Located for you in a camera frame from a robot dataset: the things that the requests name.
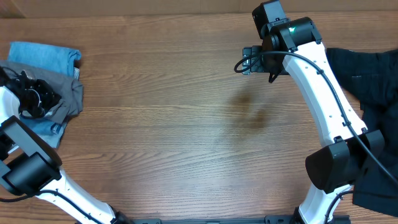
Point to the brown cardboard back wall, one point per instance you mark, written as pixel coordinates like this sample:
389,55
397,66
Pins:
88,8

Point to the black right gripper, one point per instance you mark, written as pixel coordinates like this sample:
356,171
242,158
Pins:
249,60

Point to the black shorts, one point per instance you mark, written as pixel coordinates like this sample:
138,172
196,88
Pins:
372,79

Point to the grey shorts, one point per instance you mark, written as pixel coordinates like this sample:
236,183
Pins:
69,89

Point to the folded blue jeans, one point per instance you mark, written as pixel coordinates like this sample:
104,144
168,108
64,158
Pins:
57,59

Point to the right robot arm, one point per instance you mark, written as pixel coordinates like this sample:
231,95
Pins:
348,149

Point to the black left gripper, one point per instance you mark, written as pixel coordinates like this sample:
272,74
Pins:
51,96

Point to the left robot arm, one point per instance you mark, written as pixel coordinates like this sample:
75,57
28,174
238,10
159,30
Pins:
29,166

